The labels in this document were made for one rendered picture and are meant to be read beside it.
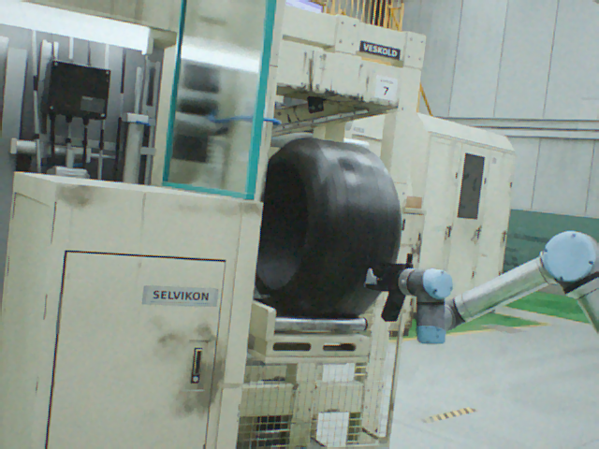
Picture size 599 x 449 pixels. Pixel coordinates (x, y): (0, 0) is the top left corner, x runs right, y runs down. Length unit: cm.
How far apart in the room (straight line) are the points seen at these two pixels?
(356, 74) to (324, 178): 62
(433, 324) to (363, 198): 46
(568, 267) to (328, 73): 119
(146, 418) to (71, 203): 43
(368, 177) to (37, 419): 125
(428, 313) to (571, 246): 40
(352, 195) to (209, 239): 83
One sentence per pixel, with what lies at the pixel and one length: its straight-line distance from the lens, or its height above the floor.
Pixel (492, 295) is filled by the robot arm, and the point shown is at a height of 108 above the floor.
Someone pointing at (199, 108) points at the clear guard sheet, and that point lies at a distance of 182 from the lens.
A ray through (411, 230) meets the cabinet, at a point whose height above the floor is 104.
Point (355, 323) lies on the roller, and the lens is 241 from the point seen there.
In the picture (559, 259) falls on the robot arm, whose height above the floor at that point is 121.
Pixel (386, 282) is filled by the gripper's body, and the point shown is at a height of 107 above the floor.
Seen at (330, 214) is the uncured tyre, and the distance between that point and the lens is 219.
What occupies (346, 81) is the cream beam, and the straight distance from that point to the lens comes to 273.
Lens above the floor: 130
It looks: 3 degrees down
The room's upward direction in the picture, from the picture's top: 7 degrees clockwise
